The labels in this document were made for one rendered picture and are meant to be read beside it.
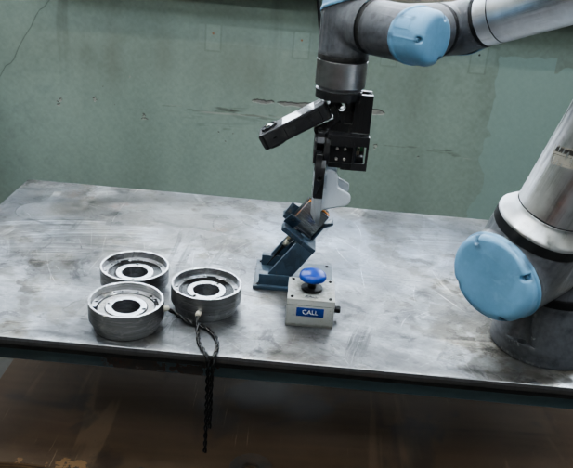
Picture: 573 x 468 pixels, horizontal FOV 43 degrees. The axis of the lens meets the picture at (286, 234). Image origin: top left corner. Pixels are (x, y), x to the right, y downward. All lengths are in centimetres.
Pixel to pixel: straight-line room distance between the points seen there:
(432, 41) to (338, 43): 14
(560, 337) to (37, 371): 90
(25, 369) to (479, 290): 86
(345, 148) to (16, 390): 72
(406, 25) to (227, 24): 167
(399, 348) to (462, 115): 172
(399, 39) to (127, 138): 189
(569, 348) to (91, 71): 205
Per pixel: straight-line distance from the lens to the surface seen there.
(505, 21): 106
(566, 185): 88
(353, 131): 111
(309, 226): 117
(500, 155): 278
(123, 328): 102
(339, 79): 107
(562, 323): 109
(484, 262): 92
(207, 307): 106
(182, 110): 270
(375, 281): 124
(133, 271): 118
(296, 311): 108
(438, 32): 101
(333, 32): 107
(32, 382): 142
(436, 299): 122
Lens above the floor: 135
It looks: 23 degrees down
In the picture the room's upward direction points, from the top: 5 degrees clockwise
